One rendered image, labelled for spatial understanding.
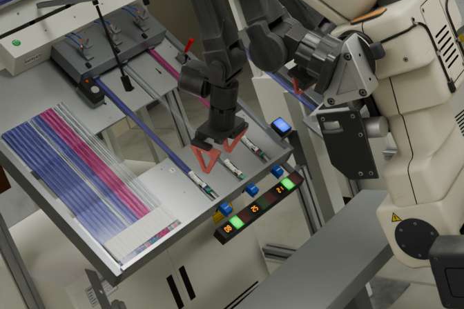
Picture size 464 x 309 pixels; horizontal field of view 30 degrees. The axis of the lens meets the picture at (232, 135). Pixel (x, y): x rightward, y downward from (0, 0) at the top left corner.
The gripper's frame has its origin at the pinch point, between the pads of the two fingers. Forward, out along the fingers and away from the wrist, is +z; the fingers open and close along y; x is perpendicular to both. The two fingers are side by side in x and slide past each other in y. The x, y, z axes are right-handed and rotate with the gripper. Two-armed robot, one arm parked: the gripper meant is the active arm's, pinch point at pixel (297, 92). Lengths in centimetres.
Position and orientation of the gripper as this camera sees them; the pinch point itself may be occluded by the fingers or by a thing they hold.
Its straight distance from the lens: 246.2
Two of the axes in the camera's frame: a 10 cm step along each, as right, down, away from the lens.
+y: -6.7, 4.5, -5.9
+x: 7.0, 6.5, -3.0
